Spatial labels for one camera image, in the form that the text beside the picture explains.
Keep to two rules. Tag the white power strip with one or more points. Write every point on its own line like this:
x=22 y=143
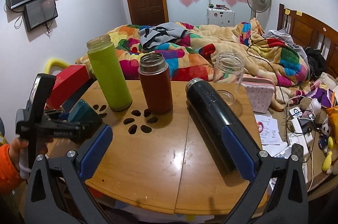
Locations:
x=301 y=132

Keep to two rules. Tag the yellow foam tube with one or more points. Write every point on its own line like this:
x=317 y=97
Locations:
x=54 y=62

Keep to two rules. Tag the clear glass jar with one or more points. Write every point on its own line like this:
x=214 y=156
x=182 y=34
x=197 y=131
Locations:
x=229 y=69

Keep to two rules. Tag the green tall bottle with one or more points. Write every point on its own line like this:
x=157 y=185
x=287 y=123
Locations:
x=108 y=72

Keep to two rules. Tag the colourful patchwork blanket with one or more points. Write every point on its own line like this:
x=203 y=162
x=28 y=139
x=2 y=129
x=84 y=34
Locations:
x=270 y=58

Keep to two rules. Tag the brown wooden headboard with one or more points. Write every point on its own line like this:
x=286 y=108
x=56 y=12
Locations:
x=308 y=31

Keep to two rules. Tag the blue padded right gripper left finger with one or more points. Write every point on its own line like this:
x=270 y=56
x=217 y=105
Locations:
x=57 y=192

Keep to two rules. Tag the black clothing pile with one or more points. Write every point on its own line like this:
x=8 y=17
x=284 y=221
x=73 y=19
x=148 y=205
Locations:
x=317 y=63

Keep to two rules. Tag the white small cabinet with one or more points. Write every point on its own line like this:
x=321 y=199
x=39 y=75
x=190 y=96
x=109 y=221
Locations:
x=222 y=17

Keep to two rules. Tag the grey black garment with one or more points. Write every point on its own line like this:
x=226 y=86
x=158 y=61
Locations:
x=154 y=36

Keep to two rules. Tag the black thermos lying down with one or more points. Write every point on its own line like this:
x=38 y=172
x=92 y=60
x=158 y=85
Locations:
x=219 y=120

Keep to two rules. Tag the hand with orange sleeve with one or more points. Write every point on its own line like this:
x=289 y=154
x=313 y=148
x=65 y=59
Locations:
x=17 y=146

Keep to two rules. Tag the small black wall monitor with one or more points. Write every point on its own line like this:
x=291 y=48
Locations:
x=39 y=12

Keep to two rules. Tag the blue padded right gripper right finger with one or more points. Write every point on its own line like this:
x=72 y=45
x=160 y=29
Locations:
x=276 y=192

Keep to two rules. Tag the yellow plush toy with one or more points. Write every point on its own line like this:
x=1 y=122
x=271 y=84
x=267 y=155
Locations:
x=329 y=165

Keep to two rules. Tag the red cardboard box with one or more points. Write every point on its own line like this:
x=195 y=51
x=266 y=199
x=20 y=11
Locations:
x=68 y=81

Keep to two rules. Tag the pink dotted pouch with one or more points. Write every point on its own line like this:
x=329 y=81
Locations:
x=260 y=92

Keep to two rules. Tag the white paper sheet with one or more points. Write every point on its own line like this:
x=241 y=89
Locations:
x=268 y=130

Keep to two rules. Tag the dark red thermos bottle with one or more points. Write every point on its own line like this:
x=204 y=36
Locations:
x=156 y=83

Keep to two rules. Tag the dark teal hexagonal cup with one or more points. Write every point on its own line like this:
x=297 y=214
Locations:
x=83 y=112

